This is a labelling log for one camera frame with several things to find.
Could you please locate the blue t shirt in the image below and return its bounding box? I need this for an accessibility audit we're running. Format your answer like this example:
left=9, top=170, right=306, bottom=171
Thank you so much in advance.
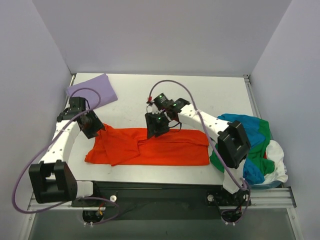
left=217, top=113, right=266, bottom=185

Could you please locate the white t shirt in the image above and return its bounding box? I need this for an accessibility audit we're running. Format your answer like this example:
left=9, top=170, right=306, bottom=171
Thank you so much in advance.
left=263, top=140, right=289, bottom=185

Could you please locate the blue basket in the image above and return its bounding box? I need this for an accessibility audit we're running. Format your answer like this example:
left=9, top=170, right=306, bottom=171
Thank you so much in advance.
left=250, top=180, right=282, bottom=190

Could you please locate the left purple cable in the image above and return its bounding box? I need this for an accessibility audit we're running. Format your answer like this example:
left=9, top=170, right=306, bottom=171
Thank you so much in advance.
left=11, top=88, right=121, bottom=225

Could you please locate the folded purple t shirt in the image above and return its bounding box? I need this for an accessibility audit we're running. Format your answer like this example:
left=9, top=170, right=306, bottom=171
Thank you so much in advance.
left=66, top=73, right=118, bottom=108

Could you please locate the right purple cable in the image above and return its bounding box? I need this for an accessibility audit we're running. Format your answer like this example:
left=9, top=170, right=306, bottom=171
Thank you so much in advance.
left=147, top=79, right=251, bottom=223

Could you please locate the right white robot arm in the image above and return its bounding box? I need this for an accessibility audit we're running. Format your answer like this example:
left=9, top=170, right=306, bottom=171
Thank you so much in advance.
left=145, top=93, right=251, bottom=204

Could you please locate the green t shirt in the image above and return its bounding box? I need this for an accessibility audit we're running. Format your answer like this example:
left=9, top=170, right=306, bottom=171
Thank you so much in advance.
left=209, top=118, right=276, bottom=176

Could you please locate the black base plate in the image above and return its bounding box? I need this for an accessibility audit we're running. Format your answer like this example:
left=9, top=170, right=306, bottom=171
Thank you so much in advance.
left=71, top=181, right=252, bottom=222

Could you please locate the orange t shirt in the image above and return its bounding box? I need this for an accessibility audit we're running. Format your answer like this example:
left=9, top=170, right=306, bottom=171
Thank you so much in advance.
left=84, top=124, right=210, bottom=167

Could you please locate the purple cable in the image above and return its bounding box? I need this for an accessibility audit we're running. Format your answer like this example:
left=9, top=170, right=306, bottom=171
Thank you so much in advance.
left=11, top=88, right=121, bottom=225
left=147, top=79, right=251, bottom=223

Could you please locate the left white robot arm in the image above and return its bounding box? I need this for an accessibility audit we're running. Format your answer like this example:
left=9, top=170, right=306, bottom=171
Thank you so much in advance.
left=28, top=97, right=105, bottom=206

